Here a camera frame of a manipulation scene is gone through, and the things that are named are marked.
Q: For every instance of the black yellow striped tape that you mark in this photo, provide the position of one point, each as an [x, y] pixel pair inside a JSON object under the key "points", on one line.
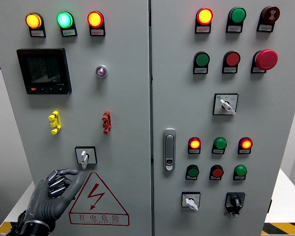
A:
{"points": [[5, 228], [284, 228]]}

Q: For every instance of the red warning triangle sticker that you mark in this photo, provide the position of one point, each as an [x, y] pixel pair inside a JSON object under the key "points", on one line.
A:
{"points": [[95, 194]]}

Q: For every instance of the grey door with display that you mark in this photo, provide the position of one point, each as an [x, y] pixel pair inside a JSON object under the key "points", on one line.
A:
{"points": [[127, 110]]}

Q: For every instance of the black display meter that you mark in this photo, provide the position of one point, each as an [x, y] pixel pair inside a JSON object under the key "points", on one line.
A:
{"points": [[44, 71]]}

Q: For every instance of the silver door lock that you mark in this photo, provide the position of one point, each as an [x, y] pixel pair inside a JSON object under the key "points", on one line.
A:
{"points": [[169, 150]]}

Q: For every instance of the clear round white lamp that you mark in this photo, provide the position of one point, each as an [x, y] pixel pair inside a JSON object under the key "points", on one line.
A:
{"points": [[101, 71]]}

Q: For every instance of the small label plate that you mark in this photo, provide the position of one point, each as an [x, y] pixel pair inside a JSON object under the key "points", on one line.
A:
{"points": [[233, 28], [203, 29], [256, 70], [37, 33], [190, 178], [214, 178], [194, 151], [243, 152], [229, 70], [97, 32], [217, 152], [69, 32], [265, 28], [200, 70], [238, 178]]}

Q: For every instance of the small green push button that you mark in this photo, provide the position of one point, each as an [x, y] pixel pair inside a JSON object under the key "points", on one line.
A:
{"points": [[193, 172]]}

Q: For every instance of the small red-rimmed lamp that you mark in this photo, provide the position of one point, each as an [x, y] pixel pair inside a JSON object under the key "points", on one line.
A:
{"points": [[194, 143], [245, 143]]}

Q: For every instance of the grey door with lock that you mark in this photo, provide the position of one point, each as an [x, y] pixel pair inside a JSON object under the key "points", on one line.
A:
{"points": [[181, 110]]}

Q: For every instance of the small red push button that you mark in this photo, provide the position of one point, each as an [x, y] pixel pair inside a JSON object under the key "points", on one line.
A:
{"points": [[217, 172]]}

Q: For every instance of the large yellow lamp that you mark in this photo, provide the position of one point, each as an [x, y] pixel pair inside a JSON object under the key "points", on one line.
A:
{"points": [[33, 20]]}

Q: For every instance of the large bright green lamp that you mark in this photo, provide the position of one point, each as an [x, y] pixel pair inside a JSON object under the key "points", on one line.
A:
{"points": [[64, 20]]}

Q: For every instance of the small green lamp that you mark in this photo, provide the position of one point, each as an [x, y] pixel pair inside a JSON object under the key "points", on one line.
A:
{"points": [[220, 143], [240, 170]]}

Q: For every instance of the large red-rimmed lamp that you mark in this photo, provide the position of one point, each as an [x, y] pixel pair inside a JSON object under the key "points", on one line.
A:
{"points": [[205, 16], [95, 19]]}

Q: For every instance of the large green push button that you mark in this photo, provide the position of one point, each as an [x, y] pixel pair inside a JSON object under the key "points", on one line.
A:
{"points": [[202, 59]]}

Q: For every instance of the large red push button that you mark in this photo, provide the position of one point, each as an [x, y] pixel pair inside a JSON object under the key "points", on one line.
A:
{"points": [[232, 59]]}

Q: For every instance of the large red stop button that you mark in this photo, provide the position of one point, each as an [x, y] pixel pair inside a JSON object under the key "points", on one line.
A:
{"points": [[266, 59]]}

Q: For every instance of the large dark green lamp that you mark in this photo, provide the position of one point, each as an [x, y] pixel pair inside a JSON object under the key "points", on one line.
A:
{"points": [[237, 15]]}

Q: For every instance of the dark red buzzer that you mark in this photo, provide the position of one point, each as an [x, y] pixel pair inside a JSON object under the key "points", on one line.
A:
{"points": [[271, 13]]}

